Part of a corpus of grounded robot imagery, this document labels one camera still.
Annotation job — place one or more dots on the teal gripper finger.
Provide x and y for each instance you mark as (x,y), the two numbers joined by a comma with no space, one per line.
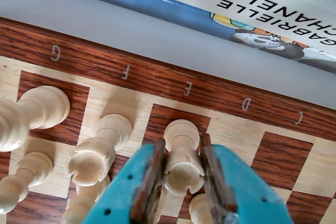
(241,187)
(120,197)

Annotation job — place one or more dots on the white pawn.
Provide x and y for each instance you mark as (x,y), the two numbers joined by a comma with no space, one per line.
(181,140)

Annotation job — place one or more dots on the light wooden chess pawn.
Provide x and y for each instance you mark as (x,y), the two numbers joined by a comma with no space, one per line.
(31,169)
(84,203)

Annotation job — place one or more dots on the light wooden chess queen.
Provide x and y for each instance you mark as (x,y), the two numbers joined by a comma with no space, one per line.
(199,208)

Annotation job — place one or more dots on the light wooden chess rook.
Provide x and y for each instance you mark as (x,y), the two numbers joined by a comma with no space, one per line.
(110,134)

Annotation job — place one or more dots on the light wooden chess king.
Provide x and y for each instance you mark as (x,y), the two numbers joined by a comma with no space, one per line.
(42,108)

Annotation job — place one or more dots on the wooden chessboard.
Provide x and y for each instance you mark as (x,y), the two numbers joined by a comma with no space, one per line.
(236,98)

